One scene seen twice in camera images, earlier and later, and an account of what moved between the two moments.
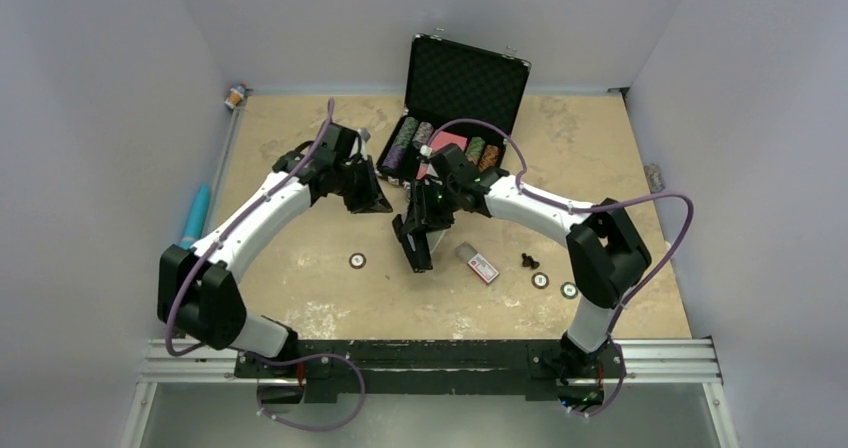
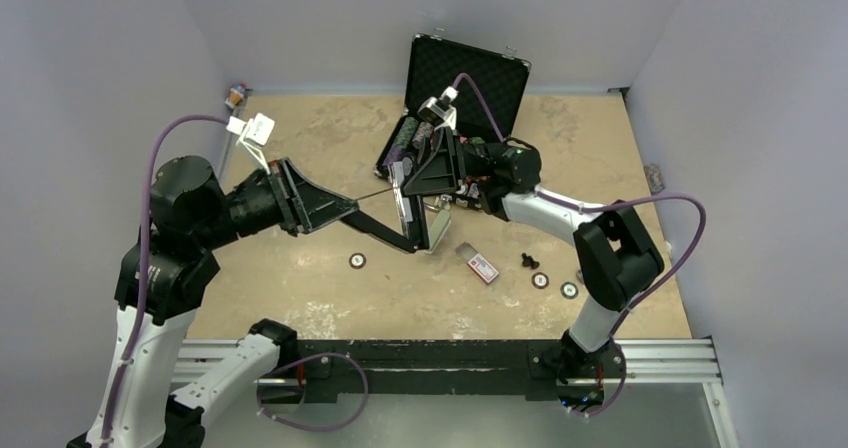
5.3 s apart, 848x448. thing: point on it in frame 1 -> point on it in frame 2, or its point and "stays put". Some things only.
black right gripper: [421, 212] -> [438, 174]
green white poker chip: [569, 290] stays put
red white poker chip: [540, 280] stays put
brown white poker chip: [357, 260] stays put
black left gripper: [372, 200] -> [303, 205]
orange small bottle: [237, 95] stays put
